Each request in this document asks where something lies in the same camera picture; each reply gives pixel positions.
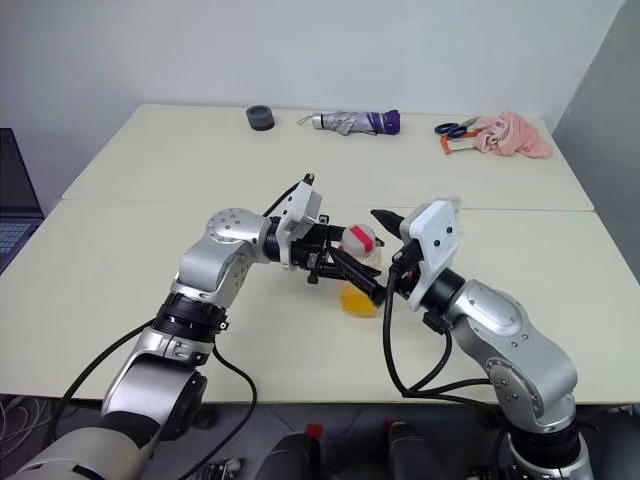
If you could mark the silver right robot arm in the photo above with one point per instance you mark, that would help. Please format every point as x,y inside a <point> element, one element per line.
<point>500,320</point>

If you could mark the clear bottle with orange drink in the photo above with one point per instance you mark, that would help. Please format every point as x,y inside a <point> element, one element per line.
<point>361,237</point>

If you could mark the small red block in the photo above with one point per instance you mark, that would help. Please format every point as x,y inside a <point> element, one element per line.
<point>313,431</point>

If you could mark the orange frame tool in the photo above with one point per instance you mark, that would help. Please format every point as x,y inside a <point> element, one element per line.
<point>444,146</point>

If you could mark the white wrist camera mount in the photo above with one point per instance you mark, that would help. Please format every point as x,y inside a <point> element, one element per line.
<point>302,205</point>
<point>435,235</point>

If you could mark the folded silver purple umbrella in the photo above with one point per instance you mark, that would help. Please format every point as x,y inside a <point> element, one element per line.
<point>350,122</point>

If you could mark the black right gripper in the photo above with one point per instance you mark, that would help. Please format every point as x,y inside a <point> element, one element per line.
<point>405,270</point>

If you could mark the dark rounded shape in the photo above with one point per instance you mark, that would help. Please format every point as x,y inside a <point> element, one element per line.
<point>290,457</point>
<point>415,452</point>

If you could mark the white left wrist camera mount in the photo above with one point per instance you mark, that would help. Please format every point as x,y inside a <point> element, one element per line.
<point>302,205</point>

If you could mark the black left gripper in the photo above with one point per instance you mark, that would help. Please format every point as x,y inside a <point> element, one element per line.
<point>310,250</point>

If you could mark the pink cloth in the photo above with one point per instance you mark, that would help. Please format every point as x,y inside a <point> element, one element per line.
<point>515,135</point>

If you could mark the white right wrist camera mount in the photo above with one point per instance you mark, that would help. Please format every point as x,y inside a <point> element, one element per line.
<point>435,235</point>

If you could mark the dark laptop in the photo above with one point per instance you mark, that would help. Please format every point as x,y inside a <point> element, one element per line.
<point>15,200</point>

